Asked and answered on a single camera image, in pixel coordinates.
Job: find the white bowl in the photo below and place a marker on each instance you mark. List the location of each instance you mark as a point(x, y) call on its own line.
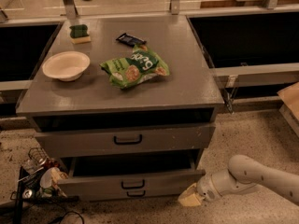
point(66, 66)

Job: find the grey drawer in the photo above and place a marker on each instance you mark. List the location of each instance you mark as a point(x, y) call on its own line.
point(122, 141)
point(127, 194)
point(117, 174)

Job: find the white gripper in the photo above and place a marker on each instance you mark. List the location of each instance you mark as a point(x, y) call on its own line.
point(207, 188)

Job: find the black wire dish rack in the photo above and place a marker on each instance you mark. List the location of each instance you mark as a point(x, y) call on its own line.
point(38, 182)

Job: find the brown cardboard box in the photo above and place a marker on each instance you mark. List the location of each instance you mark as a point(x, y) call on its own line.
point(290, 108)

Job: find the green chip bag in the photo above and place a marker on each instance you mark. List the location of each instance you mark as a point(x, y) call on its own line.
point(144, 64)

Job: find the grey top drawer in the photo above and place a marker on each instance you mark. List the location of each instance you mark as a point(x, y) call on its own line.
point(122, 141)

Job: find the grey bottom drawer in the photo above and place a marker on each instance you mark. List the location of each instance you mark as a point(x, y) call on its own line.
point(127, 194)

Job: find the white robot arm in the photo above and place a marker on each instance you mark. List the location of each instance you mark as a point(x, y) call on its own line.
point(243, 175)

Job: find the dark snack bar wrapper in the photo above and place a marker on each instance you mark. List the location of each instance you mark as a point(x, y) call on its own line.
point(130, 40)

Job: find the green yellow sponge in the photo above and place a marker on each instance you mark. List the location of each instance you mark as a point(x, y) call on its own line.
point(79, 34)

